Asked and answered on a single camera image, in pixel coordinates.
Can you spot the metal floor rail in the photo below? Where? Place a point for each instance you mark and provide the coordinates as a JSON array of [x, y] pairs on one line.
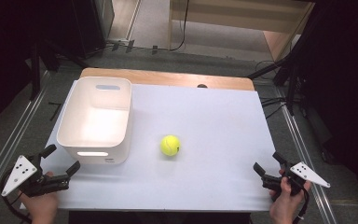
[[9, 146], [304, 155]]

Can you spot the yellow tennis ball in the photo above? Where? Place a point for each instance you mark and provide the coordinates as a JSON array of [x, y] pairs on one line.
[[170, 145]]

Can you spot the beige wooden partition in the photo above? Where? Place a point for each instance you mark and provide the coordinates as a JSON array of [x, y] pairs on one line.
[[239, 15]]

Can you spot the white plastic storage bin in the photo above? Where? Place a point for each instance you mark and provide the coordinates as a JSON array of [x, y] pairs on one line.
[[96, 124]]

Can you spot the person's left hand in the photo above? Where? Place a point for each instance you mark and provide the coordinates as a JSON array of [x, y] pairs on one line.
[[42, 207]]

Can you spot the person's right hand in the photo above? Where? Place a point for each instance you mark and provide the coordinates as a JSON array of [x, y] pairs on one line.
[[284, 207]]

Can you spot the black metal stand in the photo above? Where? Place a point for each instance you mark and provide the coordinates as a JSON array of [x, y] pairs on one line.
[[35, 71], [292, 71]]

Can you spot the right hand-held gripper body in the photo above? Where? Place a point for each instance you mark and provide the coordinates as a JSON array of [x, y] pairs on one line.
[[307, 174]]

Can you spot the dark cabinet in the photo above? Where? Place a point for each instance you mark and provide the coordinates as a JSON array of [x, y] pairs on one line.
[[84, 25]]

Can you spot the white table mat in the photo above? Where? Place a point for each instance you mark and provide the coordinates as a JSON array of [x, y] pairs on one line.
[[205, 130]]

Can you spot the small dark table knob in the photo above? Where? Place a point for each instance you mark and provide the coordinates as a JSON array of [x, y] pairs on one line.
[[202, 86]]

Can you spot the wooden table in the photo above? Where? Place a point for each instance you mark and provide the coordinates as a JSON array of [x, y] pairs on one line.
[[167, 77]]

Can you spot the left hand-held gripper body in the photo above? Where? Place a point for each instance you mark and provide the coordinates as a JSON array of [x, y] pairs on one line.
[[28, 180]]

